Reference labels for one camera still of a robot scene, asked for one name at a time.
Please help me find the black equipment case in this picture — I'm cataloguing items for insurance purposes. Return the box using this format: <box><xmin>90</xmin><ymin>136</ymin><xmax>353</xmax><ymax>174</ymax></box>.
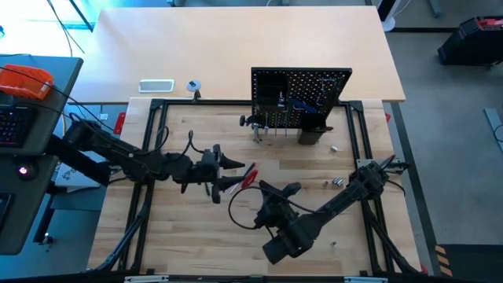
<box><xmin>437</xmin><ymin>15</ymin><xmax>503</xmax><ymax>67</ymax></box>

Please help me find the silver bar bracket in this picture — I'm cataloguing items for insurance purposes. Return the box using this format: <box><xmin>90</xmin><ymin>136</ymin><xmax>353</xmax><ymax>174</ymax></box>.
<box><xmin>343</xmin><ymin>276</ymin><xmax>389</xmax><ymax>283</ymax></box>
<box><xmin>124</xmin><ymin>274</ymin><xmax>170</xmax><ymax>283</ymax></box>

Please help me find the beige desk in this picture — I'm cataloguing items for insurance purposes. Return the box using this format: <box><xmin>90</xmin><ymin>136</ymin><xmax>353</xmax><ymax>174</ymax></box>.
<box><xmin>69</xmin><ymin>6</ymin><xmax>407</xmax><ymax>105</ymax></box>

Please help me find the red item on case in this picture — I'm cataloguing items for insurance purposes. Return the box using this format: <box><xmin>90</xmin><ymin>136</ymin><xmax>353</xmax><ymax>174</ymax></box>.
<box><xmin>475</xmin><ymin>17</ymin><xmax>503</xmax><ymax>31</ymax></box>

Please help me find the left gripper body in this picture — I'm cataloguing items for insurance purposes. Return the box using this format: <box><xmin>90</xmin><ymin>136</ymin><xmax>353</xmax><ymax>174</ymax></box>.
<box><xmin>191</xmin><ymin>143</ymin><xmax>225</xmax><ymax>205</ymax></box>

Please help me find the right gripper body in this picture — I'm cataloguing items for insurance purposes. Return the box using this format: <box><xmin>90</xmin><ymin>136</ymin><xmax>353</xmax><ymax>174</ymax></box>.
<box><xmin>253</xmin><ymin>181</ymin><xmax>303</xmax><ymax>237</ymax></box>

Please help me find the white rectangular tray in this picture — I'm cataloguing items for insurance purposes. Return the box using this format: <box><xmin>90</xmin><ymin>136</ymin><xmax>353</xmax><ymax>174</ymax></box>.
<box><xmin>138</xmin><ymin>79</ymin><xmax>175</xmax><ymax>94</ymax></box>

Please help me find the red capped screwdriver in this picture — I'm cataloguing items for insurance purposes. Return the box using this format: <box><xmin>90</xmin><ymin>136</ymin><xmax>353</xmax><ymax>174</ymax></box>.
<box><xmin>229</xmin><ymin>161</ymin><xmax>257</xmax><ymax>195</ymax></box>

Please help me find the white controller box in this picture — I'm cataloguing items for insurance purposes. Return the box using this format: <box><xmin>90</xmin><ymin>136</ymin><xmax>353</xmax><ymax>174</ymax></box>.
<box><xmin>53</xmin><ymin>144</ymin><xmax>110</xmax><ymax>189</ymax></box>

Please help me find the yellow black hazard tape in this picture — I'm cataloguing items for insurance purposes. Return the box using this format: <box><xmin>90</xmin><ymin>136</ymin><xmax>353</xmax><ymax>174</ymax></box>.
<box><xmin>434</xmin><ymin>244</ymin><xmax>449</xmax><ymax>277</ymax></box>

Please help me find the black keyboard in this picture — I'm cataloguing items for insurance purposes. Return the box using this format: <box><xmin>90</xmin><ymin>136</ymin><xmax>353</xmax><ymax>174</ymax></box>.
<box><xmin>0</xmin><ymin>105</ymin><xmax>38</xmax><ymax>148</ymax></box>

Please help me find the black floor cable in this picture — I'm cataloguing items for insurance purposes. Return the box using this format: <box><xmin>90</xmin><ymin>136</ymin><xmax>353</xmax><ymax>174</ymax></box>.
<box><xmin>46</xmin><ymin>0</ymin><xmax>86</xmax><ymax>56</ymax></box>

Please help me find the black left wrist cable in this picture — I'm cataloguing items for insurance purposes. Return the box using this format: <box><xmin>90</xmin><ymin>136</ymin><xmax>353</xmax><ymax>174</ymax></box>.
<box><xmin>156</xmin><ymin>124</ymin><xmax>206</xmax><ymax>155</ymax></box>

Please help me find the silver peg hook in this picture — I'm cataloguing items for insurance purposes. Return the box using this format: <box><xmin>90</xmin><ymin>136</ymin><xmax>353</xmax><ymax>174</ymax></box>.
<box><xmin>318</xmin><ymin>76</ymin><xmax>340</xmax><ymax>106</ymax></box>

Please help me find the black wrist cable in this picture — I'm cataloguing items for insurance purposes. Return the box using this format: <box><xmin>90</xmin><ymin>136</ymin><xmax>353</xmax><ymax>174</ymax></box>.
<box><xmin>156</xmin><ymin>124</ymin><xmax>206</xmax><ymax>155</ymax></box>
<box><xmin>226</xmin><ymin>185</ymin><xmax>318</xmax><ymax>231</ymax></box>

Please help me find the black perforated pegboard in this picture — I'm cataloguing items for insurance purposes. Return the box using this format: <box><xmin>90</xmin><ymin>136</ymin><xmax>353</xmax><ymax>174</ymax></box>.
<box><xmin>250</xmin><ymin>66</ymin><xmax>354</xmax><ymax>137</ymax></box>

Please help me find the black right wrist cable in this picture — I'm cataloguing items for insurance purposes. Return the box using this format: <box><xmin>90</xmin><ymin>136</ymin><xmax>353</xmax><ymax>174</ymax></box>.
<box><xmin>226</xmin><ymin>185</ymin><xmax>318</xmax><ymax>231</ymax></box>

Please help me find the double prong peg hook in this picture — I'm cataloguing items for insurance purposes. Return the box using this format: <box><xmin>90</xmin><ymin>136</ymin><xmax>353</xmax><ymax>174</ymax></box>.
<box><xmin>253</xmin><ymin>112</ymin><xmax>270</xmax><ymax>143</ymax></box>
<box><xmin>273</xmin><ymin>110</ymin><xmax>288</xmax><ymax>138</ymax></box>

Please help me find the black slanted support bar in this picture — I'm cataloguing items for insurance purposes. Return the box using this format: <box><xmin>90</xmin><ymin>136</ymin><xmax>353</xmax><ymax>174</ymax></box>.
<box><xmin>43</xmin><ymin>134</ymin><xmax>112</xmax><ymax>188</ymax></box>

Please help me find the blue T-handle hex key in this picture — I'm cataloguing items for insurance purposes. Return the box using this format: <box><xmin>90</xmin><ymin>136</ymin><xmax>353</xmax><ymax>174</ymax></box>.
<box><xmin>291</xmin><ymin>97</ymin><xmax>318</xmax><ymax>115</ymax></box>

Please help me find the black aluminium table frame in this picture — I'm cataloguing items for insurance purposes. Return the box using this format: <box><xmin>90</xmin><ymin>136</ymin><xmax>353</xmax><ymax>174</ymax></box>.
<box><xmin>86</xmin><ymin>97</ymin><xmax>429</xmax><ymax>276</ymax></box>

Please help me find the small black pegboard bin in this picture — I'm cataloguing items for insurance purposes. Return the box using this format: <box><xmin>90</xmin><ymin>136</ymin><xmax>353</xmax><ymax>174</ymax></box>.
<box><xmin>253</xmin><ymin>72</ymin><xmax>290</xmax><ymax>107</ymax></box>

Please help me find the orange plastic case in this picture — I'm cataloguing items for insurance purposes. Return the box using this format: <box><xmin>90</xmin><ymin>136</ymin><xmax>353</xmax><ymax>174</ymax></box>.
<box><xmin>0</xmin><ymin>64</ymin><xmax>54</xmax><ymax>101</ymax></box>

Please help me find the black mouse with light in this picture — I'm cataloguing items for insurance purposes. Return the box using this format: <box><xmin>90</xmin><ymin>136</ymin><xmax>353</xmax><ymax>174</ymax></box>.
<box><xmin>13</xmin><ymin>160</ymin><xmax>40</xmax><ymax>182</ymax></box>

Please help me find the white floor stand base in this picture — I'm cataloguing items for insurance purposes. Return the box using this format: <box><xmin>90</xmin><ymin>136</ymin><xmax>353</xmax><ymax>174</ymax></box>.
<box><xmin>376</xmin><ymin>0</ymin><xmax>404</xmax><ymax>32</ymax></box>

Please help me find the grey side desk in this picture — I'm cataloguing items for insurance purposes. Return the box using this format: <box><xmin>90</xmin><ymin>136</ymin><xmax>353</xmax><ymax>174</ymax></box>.
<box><xmin>0</xmin><ymin>54</ymin><xmax>84</xmax><ymax>256</ymax></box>

